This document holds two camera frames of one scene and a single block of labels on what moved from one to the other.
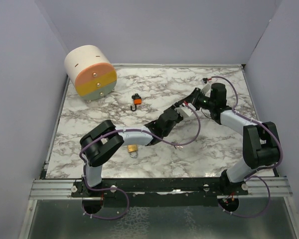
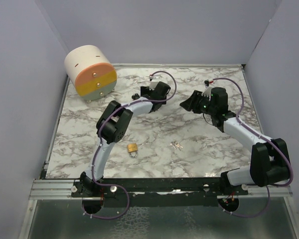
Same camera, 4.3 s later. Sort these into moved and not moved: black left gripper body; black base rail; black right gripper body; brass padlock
Moved: black left gripper body
Not moved: black base rail; brass padlock; black right gripper body
